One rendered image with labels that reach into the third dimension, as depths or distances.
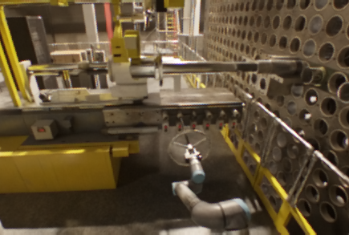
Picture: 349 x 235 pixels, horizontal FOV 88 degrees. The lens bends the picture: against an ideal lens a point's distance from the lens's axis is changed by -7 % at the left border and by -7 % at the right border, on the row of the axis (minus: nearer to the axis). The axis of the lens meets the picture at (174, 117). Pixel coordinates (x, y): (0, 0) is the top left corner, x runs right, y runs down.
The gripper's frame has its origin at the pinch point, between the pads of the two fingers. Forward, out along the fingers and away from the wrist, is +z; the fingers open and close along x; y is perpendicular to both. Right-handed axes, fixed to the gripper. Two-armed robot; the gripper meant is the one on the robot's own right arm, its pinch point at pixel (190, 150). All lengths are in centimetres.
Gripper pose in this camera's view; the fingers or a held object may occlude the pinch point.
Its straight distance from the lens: 170.8
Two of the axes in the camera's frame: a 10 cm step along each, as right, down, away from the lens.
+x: -9.9, 1.1, -0.7
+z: -1.1, -4.6, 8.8
